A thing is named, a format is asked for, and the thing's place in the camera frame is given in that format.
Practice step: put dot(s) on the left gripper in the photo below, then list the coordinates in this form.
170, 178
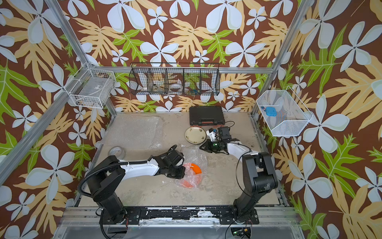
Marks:
181, 175

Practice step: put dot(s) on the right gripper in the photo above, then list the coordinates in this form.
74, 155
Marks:
207, 148

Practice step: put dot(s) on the cream dinner plate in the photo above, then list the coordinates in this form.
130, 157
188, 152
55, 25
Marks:
195, 135

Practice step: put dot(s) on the clear bubble wrap sheet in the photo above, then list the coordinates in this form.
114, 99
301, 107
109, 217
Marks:
196, 156

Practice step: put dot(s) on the orange plastic plate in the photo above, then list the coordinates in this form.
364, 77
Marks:
193, 176

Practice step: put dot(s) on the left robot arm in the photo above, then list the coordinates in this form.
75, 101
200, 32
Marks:
101, 182

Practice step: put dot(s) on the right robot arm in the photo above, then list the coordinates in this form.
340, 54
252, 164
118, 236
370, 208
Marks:
259, 175

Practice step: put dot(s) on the black tool case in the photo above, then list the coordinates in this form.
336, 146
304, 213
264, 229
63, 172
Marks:
206, 115

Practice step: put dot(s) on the clear tape roll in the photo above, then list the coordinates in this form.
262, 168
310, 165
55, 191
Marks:
118, 152

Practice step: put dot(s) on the blue small object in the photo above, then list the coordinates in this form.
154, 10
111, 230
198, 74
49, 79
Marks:
271, 111

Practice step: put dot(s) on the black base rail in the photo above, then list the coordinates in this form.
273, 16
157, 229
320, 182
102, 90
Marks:
221, 215

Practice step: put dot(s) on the black wire basket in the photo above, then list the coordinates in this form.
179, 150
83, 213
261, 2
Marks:
194, 79

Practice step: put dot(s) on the white wire basket right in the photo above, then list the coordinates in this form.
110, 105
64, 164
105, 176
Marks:
292, 114

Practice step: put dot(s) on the white wire basket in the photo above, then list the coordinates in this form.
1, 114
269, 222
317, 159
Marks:
90, 86
292, 114

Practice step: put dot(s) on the white wire basket left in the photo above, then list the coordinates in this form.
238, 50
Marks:
90, 86

